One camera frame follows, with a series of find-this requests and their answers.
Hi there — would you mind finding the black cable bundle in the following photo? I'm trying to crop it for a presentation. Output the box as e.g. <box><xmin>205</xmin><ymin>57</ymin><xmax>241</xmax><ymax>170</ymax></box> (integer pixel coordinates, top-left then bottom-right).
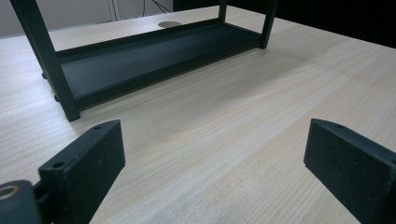
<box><xmin>141</xmin><ymin>0</ymin><xmax>173</xmax><ymax>15</ymax></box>

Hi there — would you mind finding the black metal two-tier rack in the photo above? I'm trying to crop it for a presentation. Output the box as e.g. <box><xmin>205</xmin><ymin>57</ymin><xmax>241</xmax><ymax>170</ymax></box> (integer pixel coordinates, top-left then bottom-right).
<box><xmin>8</xmin><ymin>0</ymin><xmax>278</xmax><ymax>122</ymax></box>

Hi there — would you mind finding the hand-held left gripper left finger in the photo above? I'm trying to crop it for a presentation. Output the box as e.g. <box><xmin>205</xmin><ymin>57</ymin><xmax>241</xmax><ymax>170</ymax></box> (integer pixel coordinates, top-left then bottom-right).
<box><xmin>38</xmin><ymin>119</ymin><xmax>126</xmax><ymax>224</ymax></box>

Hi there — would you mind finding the dark curtain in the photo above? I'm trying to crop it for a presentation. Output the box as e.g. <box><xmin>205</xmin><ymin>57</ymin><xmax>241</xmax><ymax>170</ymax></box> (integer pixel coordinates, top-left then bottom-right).
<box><xmin>172</xmin><ymin>0</ymin><xmax>396</xmax><ymax>49</ymax></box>

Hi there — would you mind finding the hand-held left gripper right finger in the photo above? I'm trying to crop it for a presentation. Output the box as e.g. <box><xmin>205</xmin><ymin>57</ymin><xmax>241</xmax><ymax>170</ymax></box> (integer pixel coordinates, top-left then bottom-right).
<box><xmin>303</xmin><ymin>118</ymin><xmax>396</xmax><ymax>224</ymax></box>

